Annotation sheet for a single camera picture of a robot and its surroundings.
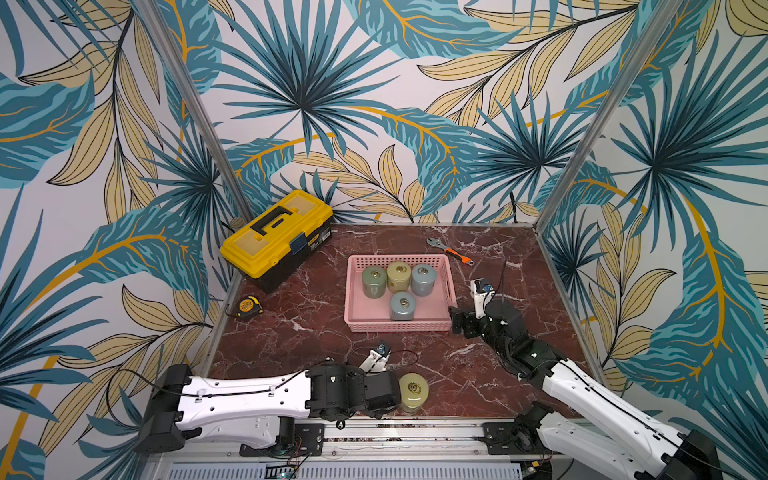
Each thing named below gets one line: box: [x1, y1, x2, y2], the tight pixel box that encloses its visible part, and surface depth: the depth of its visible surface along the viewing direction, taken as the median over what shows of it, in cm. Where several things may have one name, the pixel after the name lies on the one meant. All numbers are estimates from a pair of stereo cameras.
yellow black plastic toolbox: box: [219, 190, 333, 292], surface depth 96 cm
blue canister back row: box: [411, 263, 437, 297], surface depth 97 cm
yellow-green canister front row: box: [399, 372, 429, 413], surface depth 75 cm
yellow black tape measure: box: [237, 295, 264, 320], surface depth 95 cm
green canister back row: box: [362, 266, 387, 299], surface depth 97 cm
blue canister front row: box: [390, 291, 417, 321], surface depth 90 cm
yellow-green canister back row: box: [386, 261, 412, 294], surface depth 97 cm
